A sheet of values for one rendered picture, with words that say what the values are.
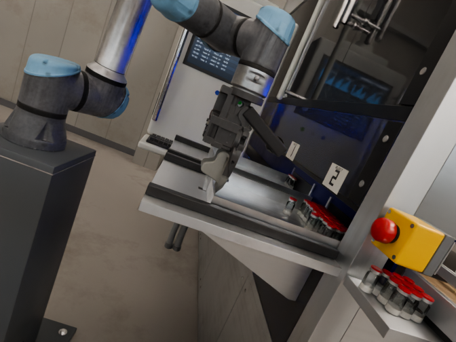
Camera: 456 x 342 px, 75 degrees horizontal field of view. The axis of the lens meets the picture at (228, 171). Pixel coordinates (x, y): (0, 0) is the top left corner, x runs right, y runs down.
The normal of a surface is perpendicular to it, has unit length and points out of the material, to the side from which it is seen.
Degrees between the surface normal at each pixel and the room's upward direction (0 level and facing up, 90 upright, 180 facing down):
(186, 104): 90
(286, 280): 90
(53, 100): 90
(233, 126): 90
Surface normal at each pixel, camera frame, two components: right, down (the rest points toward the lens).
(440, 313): -0.92, -0.35
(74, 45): 0.03, 0.23
